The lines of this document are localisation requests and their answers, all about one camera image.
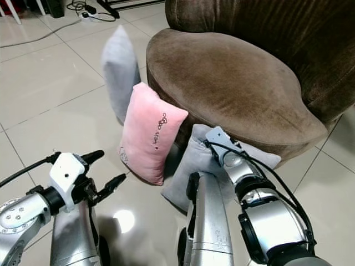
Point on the white power strip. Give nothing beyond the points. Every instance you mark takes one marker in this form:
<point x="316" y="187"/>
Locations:
<point x="88" y="15"/>

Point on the flat grey pillow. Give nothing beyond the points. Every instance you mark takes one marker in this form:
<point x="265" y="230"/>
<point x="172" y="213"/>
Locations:
<point x="191" y="166"/>

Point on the brown velvet sofa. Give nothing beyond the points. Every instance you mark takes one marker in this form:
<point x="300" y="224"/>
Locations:
<point x="233" y="83"/>

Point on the white chair leg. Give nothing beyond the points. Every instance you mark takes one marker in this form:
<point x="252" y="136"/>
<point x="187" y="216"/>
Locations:
<point x="12" y="8"/>

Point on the silver left robot leg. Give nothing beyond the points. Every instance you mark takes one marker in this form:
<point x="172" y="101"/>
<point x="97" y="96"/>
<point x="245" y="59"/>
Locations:
<point x="75" y="238"/>

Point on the black box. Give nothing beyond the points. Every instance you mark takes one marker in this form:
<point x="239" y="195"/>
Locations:
<point x="55" y="7"/>

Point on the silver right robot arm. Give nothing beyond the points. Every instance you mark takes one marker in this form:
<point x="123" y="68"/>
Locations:
<point x="277" y="221"/>

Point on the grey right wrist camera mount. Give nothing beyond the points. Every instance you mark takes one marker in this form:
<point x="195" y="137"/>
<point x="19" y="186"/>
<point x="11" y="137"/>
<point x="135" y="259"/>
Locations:
<point x="219" y="137"/>

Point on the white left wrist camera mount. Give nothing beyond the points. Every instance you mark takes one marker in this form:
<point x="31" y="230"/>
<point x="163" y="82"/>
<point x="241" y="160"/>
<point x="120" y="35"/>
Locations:
<point x="66" y="174"/>

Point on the pink embroidered pillow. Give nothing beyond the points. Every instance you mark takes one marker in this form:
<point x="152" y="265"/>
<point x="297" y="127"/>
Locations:
<point x="150" y="130"/>

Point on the silver right robot leg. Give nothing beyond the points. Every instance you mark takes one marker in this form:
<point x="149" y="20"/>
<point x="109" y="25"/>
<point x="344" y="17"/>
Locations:
<point x="208" y="221"/>

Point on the black metal stand base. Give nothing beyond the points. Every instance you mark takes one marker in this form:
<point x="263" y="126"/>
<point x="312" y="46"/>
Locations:
<point x="108" y="8"/>

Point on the tall grey pillow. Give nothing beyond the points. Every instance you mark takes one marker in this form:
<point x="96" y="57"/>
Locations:
<point x="120" y="66"/>

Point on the silver robot leg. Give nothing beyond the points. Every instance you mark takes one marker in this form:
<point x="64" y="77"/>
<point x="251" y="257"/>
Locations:
<point x="75" y="238"/>
<point x="208" y="221"/>

